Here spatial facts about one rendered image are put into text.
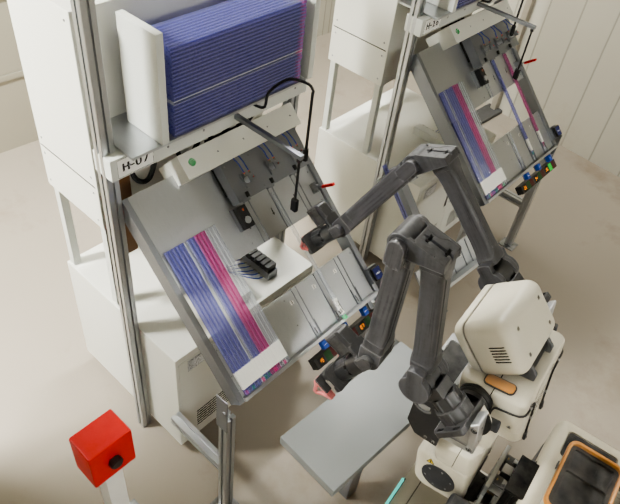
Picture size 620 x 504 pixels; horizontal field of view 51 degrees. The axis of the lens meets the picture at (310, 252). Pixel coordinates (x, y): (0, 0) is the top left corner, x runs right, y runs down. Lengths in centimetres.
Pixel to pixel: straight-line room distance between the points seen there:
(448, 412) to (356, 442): 68
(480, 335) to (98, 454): 107
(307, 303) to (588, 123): 304
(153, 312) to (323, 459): 81
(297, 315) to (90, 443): 75
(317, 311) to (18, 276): 177
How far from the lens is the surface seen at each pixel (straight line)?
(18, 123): 428
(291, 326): 215
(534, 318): 159
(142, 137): 187
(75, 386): 302
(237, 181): 206
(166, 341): 231
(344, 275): 231
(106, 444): 193
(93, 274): 256
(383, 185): 182
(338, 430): 216
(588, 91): 474
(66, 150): 212
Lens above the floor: 245
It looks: 44 degrees down
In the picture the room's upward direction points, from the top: 8 degrees clockwise
